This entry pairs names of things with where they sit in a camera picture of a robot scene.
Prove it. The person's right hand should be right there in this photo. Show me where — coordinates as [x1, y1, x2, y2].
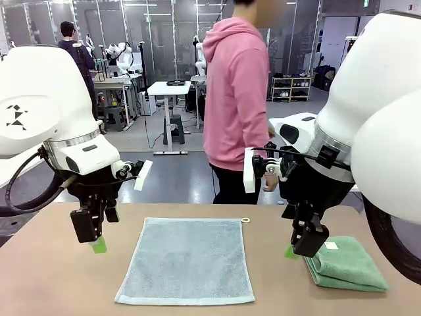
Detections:
[262, 171, 281, 193]

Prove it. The green terry towel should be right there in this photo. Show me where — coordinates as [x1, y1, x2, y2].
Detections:
[302, 235, 389, 293]

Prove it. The white standing desk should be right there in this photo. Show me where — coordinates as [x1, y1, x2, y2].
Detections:
[147, 80, 193, 156]

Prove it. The light blue terry towel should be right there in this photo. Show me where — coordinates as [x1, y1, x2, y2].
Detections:
[114, 216, 257, 305]

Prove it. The gray lab workbench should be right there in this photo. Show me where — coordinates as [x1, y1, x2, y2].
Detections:
[93, 72, 144, 128]

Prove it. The wooden shoe rack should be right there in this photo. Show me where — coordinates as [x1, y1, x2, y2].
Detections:
[270, 76, 312, 103]

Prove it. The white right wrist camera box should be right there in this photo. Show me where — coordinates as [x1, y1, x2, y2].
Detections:
[242, 147, 257, 194]

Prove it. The person in pink hoodie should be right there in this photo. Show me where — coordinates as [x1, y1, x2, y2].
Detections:
[201, 0, 287, 205]

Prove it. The white side table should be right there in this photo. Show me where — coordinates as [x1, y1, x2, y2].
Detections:
[0, 154, 45, 190]

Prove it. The person in purple jacket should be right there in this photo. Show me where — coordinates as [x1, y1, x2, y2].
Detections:
[57, 20, 100, 134]

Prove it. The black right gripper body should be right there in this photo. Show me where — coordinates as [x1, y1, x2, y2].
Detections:
[278, 146, 355, 219]

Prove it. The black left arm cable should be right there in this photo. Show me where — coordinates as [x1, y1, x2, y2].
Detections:
[0, 146, 139, 219]

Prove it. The black pole stand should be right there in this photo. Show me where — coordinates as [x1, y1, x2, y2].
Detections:
[137, 41, 151, 101]

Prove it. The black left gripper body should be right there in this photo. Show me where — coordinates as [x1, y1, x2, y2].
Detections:
[54, 165, 123, 211]

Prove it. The gray step stool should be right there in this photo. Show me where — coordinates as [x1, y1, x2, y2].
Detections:
[162, 114, 186, 145]
[102, 105, 126, 132]

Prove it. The black corrugated cable sleeve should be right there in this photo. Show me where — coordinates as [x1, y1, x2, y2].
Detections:
[360, 190, 421, 288]

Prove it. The black bag pile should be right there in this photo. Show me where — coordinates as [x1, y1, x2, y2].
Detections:
[312, 65, 337, 92]

